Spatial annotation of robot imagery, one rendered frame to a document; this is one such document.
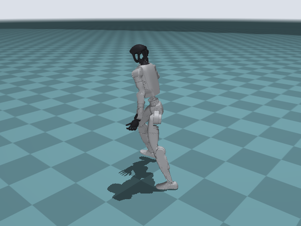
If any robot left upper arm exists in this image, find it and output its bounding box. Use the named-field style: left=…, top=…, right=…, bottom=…
left=132, top=68, right=145, bottom=97

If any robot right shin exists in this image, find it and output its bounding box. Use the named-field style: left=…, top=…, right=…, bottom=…
left=138, top=124, right=153, bottom=153

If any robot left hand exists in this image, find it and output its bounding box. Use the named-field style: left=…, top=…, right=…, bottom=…
left=126, top=114, right=140, bottom=131

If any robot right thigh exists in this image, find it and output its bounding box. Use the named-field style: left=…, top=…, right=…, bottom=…
left=138, top=105, right=151, bottom=133

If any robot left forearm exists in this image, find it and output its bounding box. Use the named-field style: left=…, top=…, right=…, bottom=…
left=136, top=92, right=145, bottom=120

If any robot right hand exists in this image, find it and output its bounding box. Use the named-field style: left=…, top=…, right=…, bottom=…
left=142, top=46, right=149, bottom=62

